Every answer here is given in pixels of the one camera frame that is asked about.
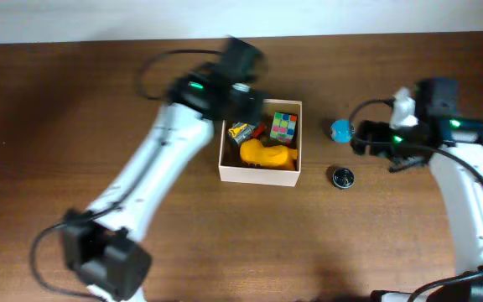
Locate multicolour puzzle cube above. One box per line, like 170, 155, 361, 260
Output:
270, 112, 299, 145

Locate yellow toy animal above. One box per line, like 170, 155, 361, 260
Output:
240, 138, 298, 171

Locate pink cardboard box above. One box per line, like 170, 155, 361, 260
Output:
218, 99, 303, 187

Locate blue toy ball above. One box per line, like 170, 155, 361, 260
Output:
330, 119, 355, 143

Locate round black tin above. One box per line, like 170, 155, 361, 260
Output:
331, 168, 355, 190

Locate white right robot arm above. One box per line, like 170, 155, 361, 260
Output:
351, 116, 483, 301

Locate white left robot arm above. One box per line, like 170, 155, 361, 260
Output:
61, 75, 266, 301

